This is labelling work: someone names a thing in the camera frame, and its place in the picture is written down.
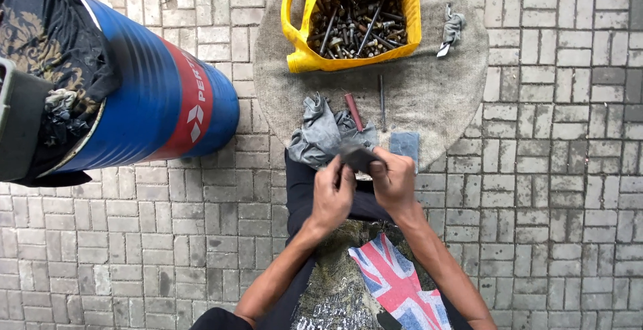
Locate person's left hand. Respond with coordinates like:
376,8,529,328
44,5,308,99
310,163,358,233

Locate person's right hand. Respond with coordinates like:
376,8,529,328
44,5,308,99
368,146,418,216

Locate dark grey sandpaper piece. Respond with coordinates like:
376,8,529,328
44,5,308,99
338,142,383,174

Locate blue-grey sandpaper sheet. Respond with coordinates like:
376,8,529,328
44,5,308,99
390,131,420,175

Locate grey rag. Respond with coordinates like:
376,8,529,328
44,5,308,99
287,93,380,170

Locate person's black flag-print shirt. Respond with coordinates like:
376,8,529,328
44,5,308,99
190,149,473,330

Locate thin dark metal rod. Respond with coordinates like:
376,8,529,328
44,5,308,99
379,74,387,133

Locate red cylindrical rod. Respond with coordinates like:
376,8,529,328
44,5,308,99
344,93,364,133

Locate round beige burlap mat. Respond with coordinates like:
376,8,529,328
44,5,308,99
253,0,490,172

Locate heap of rusty bolts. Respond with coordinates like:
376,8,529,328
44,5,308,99
307,0,409,60

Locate small grey cloth with blade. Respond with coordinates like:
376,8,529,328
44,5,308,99
436,3,466,58

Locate yellow cut plastic jerrycan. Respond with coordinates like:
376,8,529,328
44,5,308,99
281,0,422,74

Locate blue and red oil drum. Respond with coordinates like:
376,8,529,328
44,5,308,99
38,0,241,177

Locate crumpled dirty rag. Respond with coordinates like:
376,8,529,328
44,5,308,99
43,88,93,147

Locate dark grey box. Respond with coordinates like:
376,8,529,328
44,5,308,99
0,58,54,182

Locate black patterned shirt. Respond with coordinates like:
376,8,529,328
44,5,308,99
0,0,122,187

